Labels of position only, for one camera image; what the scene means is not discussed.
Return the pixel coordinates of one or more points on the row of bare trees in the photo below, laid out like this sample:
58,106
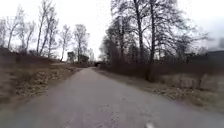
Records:
46,33

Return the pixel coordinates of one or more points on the robot's own part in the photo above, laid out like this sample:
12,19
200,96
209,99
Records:
149,125

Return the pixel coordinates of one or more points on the dry grass verge with leaves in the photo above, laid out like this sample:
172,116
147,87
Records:
180,90

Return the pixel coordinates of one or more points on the grey asphalt path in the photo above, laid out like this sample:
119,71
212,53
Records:
96,100

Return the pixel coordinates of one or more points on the dark hedge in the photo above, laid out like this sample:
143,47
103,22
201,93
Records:
160,68

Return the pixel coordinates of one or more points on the underpass bridge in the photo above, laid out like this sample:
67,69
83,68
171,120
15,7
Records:
97,63

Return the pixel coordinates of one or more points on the dark building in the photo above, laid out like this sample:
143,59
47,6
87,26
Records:
216,56

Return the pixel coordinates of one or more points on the group of tall bare trees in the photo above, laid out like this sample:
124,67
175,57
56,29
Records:
146,30

